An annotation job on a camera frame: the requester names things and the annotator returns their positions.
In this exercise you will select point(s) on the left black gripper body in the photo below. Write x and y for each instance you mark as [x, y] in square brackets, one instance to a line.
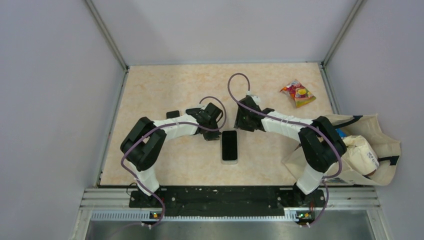
[211, 135]

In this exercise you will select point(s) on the grey slotted cable duct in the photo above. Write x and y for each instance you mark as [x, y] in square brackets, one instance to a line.
[148, 216]

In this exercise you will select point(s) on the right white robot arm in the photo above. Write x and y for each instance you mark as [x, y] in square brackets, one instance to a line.
[320, 142]

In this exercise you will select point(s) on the beige tote bag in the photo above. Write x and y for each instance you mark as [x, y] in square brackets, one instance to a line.
[388, 150]

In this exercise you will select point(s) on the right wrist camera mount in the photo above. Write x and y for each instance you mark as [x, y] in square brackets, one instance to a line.
[255, 98]

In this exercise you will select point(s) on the black phone white edge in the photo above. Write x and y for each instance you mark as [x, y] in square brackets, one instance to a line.
[173, 114]

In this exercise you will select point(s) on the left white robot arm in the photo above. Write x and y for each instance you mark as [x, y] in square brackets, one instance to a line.
[143, 144]

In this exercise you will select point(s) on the white paper wrapped bundle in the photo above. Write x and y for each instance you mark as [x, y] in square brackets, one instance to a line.
[360, 155]

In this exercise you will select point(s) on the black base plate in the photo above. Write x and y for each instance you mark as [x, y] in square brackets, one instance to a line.
[226, 201]

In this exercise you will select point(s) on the colourful snack packet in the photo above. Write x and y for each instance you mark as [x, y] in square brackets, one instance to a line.
[298, 93]

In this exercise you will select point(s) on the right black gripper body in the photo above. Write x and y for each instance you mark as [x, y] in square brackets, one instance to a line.
[242, 121]

